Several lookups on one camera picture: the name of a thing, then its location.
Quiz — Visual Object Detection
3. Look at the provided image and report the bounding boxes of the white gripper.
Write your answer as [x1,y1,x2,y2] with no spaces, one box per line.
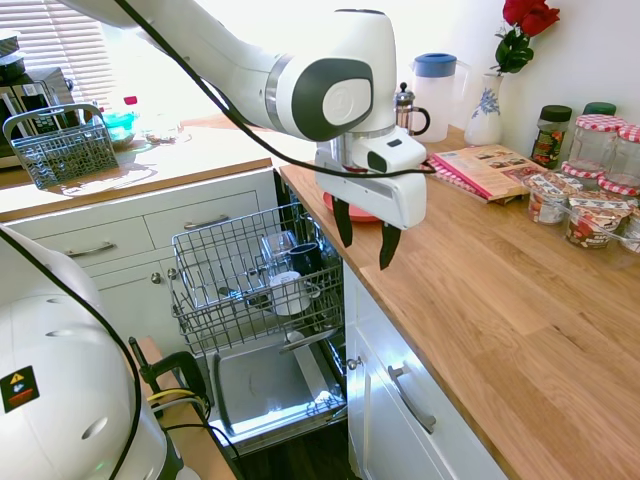
[314,148,429,272]

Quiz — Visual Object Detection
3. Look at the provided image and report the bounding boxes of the pink round plate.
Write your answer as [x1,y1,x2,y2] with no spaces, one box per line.
[322,191,384,224]

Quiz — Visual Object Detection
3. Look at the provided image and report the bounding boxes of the steel dishwasher door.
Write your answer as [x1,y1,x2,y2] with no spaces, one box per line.
[206,338,350,452]

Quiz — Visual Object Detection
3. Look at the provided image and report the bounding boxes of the dark blue mug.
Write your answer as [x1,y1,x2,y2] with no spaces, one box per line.
[286,242,325,277]

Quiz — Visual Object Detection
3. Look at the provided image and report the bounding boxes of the clear drinking glass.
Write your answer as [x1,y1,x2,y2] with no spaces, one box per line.
[260,230,299,272]

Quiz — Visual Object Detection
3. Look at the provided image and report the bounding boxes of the white mug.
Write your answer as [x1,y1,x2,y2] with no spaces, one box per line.
[268,271,322,318]

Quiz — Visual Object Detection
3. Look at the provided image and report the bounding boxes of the glass french press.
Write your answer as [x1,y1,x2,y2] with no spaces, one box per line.
[394,81,432,138]

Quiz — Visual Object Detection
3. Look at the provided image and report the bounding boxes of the open pink cookbook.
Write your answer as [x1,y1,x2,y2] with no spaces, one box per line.
[426,144,550,204]

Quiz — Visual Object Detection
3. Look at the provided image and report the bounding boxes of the white pitcher with blue lid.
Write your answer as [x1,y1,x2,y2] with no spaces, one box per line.
[409,52,472,144]

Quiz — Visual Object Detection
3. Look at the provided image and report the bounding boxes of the white kitchen cabinet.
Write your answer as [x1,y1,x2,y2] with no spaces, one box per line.
[342,261,507,480]
[0,167,277,351]

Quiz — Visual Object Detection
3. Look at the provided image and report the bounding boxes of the coffee jar with black lid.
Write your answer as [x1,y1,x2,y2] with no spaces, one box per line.
[529,104,573,171]

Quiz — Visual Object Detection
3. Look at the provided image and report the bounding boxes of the glass jar with gingham lid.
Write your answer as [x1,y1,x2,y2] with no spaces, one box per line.
[596,174,640,202]
[606,124,640,189]
[566,113,628,174]
[559,160,602,187]

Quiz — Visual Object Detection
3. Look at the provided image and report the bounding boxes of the black clamp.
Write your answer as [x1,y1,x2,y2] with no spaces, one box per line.
[127,336,212,417]

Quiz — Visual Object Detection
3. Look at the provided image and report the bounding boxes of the jar with green lid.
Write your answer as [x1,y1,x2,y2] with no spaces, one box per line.
[581,100,618,122]

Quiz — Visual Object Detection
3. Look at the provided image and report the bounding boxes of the red roses with leaves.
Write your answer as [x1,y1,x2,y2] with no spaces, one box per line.
[493,0,562,77]

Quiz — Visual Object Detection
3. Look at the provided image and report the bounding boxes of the green bowl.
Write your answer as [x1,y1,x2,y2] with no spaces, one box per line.
[101,111,140,147]

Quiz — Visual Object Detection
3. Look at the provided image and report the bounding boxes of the wooden mounting board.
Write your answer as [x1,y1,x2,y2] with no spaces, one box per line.
[133,336,237,480]

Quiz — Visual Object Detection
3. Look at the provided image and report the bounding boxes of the grey plastic cutlery basket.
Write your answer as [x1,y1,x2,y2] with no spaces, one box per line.
[2,102,122,191]

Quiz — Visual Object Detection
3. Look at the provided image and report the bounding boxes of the silver coffee machine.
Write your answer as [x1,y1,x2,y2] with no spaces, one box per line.
[0,29,77,172]

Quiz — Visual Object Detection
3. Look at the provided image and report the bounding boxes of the white window blind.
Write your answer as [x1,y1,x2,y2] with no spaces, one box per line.
[0,0,110,107]

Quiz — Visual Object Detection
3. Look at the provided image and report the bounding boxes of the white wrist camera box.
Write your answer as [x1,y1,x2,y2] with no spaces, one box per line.
[348,124,428,177]

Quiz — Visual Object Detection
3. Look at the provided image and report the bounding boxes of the wire dishwasher rack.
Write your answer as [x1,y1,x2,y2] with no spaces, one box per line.
[169,201,347,357]

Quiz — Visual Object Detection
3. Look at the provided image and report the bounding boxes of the silver drawer handle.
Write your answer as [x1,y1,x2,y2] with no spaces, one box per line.
[182,214,231,232]
[64,241,118,259]
[386,364,438,436]

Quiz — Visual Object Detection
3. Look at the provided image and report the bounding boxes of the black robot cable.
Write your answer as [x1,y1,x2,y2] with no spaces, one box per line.
[0,0,437,480]

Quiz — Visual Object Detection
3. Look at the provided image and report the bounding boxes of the yellow cable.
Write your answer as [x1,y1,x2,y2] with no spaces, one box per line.
[147,387,210,409]

